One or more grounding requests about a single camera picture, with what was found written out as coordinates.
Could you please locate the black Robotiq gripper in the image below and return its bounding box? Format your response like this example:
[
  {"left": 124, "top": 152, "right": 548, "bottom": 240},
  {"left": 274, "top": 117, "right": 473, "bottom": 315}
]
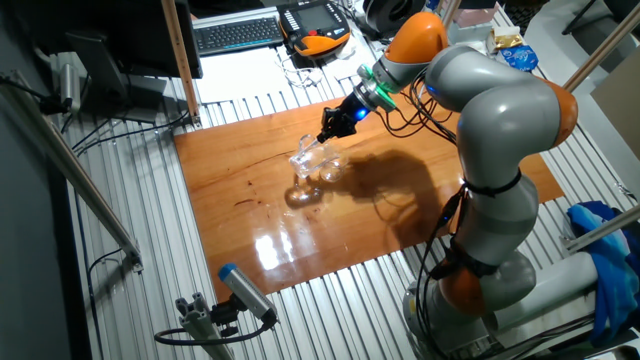
[{"left": 316, "top": 92, "right": 372, "bottom": 145}]

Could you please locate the clear glass mug with handle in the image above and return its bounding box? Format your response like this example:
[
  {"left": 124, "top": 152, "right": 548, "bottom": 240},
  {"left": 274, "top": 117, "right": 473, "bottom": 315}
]
[{"left": 288, "top": 133, "right": 346, "bottom": 180}]

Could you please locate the clear glass tumbler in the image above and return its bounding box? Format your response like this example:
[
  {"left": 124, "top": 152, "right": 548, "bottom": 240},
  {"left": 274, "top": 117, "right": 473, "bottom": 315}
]
[{"left": 318, "top": 144, "right": 351, "bottom": 184}]

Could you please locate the small white paper sheet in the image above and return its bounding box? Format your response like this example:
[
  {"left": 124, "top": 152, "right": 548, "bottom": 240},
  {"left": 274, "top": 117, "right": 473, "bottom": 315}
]
[{"left": 327, "top": 47, "right": 384, "bottom": 82}]

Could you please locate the orange black teach pendant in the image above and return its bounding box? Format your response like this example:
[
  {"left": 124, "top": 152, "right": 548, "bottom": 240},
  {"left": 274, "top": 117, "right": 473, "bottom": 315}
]
[{"left": 277, "top": 0, "right": 352, "bottom": 59}]

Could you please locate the wooden board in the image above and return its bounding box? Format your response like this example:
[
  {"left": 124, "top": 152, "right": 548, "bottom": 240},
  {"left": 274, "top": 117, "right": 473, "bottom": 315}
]
[{"left": 173, "top": 88, "right": 565, "bottom": 304}]

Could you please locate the large white paper sheet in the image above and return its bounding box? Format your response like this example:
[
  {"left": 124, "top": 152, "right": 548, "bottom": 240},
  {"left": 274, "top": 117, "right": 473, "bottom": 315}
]
[{"left": 193, "top": 47, "right": 297, "bottom": 105}]

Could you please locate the black round spool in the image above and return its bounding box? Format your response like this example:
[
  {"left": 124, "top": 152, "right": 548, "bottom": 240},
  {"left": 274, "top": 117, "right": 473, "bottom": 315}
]
[{"left": 362, "top": 0, "right": 426, "bottom": 36}]

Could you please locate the black keyboard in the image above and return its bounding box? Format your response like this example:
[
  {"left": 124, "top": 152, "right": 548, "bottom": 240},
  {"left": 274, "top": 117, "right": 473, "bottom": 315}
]
[{"left": 192, "top": 15, "right": 285, "bottom": 57}]

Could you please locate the pale grey box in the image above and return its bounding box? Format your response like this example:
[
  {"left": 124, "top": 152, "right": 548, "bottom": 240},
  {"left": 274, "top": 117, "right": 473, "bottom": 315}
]
[{"left": 446, "top": 22, "right": 490, "bottom": 51}]

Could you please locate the pink box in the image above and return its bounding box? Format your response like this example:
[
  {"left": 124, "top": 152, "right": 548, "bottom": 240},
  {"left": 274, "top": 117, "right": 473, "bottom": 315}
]
[{"left": 452, "top": 2, "right": 500, "bottom": 29}]

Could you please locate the gold foil packet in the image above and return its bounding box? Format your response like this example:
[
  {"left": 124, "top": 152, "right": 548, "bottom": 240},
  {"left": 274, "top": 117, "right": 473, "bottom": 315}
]
[{"left": 487, "top": 25, "right": 524, "bottom": 51}]

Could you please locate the blue tissue pack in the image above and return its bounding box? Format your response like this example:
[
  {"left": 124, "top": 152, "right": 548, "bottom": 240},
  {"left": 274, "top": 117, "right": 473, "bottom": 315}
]
[{"left": 497, "top": 44, "right": 540, "bottom": 76}]

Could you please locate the black monitor with stand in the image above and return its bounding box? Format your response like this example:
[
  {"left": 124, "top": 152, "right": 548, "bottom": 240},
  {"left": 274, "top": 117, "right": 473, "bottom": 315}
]
[{"left": 14, "top": 0, "right": 204, "bottom": 125}]

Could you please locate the short aluminium profile piece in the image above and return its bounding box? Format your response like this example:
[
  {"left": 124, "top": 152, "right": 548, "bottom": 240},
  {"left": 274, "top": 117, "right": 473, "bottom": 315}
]
[{"left": 174, "top": 292, "right": 236, "bottom": 360}]

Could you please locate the brown flat panel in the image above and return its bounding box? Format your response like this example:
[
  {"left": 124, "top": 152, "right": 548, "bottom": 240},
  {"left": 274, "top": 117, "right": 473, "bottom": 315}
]
[{"left": 590, "top": 47, "right": 640, "bottom": 161}]

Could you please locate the blue cloth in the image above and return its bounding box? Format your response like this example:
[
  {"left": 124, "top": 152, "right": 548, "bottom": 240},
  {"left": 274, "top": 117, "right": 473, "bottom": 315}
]
[{"left": 566, "top": 199, "right": 640, "bottom": 349}]

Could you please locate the white charger cable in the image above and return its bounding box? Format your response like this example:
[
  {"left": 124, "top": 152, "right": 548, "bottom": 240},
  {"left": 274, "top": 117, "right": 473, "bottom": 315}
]
[{"left": 277, "top": 54, "right": 312, "bottom": 90}]

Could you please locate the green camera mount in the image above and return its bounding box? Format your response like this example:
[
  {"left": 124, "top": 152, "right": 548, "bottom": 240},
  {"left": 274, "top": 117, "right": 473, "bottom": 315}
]
[{"left": 355, "top": 63, "right": 401, "bottom": 112}]

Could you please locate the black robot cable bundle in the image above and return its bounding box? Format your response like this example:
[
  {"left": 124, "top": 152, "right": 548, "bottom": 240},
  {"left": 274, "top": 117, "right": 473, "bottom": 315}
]
[{"left": 374, "top": 74, "right": 494, "bottom": 360}]

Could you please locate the black monitor cable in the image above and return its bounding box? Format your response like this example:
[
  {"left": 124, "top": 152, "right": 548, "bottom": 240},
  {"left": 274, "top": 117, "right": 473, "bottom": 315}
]
[{"left": 69, "top": 108, "right": 192, "bottom": 157}]

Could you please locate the silver camera with blue cap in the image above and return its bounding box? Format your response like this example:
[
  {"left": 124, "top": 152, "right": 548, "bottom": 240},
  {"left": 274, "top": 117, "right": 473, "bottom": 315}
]
[{"left": 217, "top": 262, "right": 279, "bottom": 326}]

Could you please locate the black camera clamp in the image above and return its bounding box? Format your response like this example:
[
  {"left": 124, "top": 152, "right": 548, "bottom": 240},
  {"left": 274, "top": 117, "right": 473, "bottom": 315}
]
[{"left": 209, "top": 294, "right": 242, "bottom": 339}]

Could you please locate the black camera cable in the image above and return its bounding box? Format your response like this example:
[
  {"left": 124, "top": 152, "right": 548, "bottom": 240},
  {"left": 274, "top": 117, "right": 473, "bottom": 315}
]
[{"left": 153, "top": 319, "right": 277, "bottom": 347}]

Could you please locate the long aluminium frame beam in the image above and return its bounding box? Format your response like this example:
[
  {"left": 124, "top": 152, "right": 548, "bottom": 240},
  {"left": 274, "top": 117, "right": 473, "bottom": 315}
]
[{"left": 0, "top": 69, "right": 145, "bottom": 275}]

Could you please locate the small silver camera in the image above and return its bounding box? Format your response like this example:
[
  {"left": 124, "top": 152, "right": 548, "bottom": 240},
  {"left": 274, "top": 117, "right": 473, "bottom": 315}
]
[{"left": 58, "top": 62, "right": 83, "bottom": 115}]

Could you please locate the slanted aluminium frame beam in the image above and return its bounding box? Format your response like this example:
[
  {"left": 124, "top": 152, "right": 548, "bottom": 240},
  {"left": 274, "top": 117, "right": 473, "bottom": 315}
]
[{"left": 559, "top": 2, "right": 640, "bottom": 96}]

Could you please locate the short aluminium frame beam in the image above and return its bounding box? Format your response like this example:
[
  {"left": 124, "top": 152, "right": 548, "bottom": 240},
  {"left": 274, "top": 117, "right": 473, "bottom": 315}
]
[{"left": 564, "top": 204, "right": 640, "bottom": 254}]

